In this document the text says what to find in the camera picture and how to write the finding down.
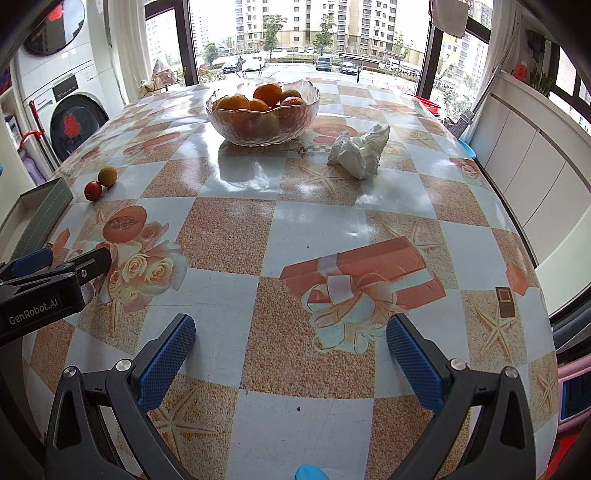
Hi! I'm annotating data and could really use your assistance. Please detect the clear glass bowl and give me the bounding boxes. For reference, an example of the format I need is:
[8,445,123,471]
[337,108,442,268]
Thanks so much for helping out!
[205,79,321,147]

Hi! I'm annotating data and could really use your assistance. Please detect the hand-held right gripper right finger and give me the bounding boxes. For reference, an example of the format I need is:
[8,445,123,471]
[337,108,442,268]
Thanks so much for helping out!
[385,314,552,480]

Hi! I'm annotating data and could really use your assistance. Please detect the grey storage box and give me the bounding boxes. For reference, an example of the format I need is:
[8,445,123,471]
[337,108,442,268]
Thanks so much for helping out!
[0,178,75,273]

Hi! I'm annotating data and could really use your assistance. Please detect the wire dish rack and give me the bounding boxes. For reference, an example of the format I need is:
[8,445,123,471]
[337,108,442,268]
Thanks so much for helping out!
[141,58,186,95]

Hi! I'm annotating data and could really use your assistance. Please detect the white cabinet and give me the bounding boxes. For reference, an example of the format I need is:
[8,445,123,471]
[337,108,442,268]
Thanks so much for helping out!
[471,69,591,315]

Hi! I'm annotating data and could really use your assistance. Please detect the white shelf unit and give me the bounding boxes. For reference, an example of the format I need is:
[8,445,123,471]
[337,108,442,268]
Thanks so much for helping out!
[0,88,28,185]

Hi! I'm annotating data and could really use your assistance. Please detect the pink plastic stool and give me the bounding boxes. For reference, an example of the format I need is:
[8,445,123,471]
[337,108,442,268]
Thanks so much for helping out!
[556,360,591,435]

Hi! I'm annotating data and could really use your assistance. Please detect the white washing machine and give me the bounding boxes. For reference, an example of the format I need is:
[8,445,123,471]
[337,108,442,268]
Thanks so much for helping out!
[23,69,112,163]

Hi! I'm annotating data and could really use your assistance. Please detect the red-handled mop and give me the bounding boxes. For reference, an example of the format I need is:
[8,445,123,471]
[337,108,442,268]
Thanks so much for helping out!
[21,99,54,178]

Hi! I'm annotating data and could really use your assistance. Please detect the hanging grey cloth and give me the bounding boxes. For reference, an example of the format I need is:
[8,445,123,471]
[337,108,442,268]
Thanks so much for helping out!
[431,0,467,38]

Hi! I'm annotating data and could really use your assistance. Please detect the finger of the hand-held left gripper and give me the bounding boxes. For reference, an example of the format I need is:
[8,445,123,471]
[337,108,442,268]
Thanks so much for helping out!
[46,246,112,289]
[0,248,54,282]

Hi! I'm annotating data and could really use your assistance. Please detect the crumpled white tissue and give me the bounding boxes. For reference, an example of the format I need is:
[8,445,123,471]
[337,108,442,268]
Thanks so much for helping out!
[327,130,382,180]
[358,124,391,162]

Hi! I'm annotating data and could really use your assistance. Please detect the dark woven basket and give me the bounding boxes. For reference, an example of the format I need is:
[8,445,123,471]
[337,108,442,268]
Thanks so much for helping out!
[448,110,476,138]

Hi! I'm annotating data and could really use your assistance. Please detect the printed plastic tablecloth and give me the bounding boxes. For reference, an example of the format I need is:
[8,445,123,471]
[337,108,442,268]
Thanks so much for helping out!
[23,78,559,480]

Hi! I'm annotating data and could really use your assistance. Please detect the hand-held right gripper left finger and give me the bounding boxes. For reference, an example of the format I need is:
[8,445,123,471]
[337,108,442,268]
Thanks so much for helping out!
[45,314,197,480]

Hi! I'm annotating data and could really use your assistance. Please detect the green potted plants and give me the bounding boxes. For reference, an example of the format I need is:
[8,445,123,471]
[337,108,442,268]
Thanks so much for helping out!
[526,30,558,95]

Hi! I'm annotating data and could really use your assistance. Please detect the white dryer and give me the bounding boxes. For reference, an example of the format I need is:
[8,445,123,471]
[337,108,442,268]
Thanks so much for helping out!
[9,0,100,100]

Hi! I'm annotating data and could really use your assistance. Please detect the purple bottle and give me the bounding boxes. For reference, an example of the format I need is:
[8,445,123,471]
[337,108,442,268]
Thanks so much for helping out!
[21,157,47,185]

